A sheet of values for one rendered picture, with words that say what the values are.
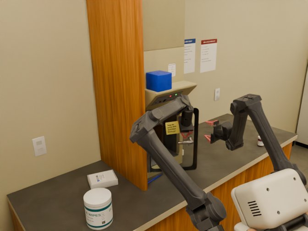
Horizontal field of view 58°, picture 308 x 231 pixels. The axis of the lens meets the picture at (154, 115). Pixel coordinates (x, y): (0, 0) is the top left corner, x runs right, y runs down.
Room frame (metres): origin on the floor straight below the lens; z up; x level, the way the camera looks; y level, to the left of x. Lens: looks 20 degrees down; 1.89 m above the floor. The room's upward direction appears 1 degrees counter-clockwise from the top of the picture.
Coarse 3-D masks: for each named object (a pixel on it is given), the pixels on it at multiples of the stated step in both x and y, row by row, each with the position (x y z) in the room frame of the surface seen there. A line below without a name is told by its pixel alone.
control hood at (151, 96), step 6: (174, 84) 1.56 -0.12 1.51; (180, 84) 1.56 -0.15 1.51; (186, 84) 1.56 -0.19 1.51; (192, 84) 1.56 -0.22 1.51; (150, 90) 1.44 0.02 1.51; (168, 90) 1.44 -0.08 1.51; (174, 90) 1.46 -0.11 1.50; (180, 90) 1.50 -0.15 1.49; (186, 90) 1.55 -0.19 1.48; (150, 96) 1.41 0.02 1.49; (156, 96) 1.39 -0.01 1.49; (150, 102) 1.42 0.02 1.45
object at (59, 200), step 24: (216, 144) 1.93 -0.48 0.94; (96, 168) 1.61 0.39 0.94; (216, 168) 1.58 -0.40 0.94; (240, 168) 1.58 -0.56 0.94; (24, 192) 1.36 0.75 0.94; (48, 192) 1.35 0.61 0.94; (72, 192) 1.35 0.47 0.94; (120, 192) 1.34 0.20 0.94; (144, 192) 1.34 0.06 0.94; (168, 192) 1.33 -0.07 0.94; (24, 216) 1.15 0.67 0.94; (48, 216) 1.15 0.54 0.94; (72, 216) 1.15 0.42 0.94; (120, 216) 1.14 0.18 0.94; (144, 216) 1.14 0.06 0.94
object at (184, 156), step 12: (168, 120) 1.47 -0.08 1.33; (192, 120) 1.48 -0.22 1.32; (156, 132) 1.47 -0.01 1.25; (168, 144) 1.47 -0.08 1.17; (180, 144) 1.48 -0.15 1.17; (192, 144) 1.48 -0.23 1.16; (180, 156) 1.48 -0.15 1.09; (192, 156) 1.49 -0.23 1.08; (156, 168) 1.47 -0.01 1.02; (192, 168) 1.49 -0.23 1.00
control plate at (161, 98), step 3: (174, 93) 1.49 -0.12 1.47; (177, 93) 1.52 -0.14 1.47; (180, 93) 1.54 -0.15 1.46; (162, 96) 1.44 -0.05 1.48; (165, 96) 1.46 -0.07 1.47; (168, 96) 1.48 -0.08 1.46; (171, 96) 1.51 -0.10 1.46; (174, 96) 1.53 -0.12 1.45; (177, 96) 1.56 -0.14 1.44; (156, 99) 1.43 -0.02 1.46; (159, 99) 1.45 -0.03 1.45; (162, 99) 1.47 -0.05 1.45; (171, 99) 1.55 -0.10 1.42; (162, 102) 1.51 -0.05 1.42
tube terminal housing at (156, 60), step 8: (168, 48) 1.60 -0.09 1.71; (176, 48) 1.63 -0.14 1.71; (144, 56) 1.48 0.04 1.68; (152, 56) 1.51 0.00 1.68; (160, 56) 1.55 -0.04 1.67; (168, 56) 1.59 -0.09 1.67; (176, 56) 1.63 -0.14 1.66; (144, 64) 1.48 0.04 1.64; (152, 64) 1.51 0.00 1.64; (160, 64) 1.55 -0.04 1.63; (176, 64) 1.63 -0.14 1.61; (144, 72) 1.48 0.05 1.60; (176, 72) 1.63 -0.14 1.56; (144, 80) 1.48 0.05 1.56; (176, 80) 1.63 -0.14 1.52; (160, 104) 1.55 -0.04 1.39
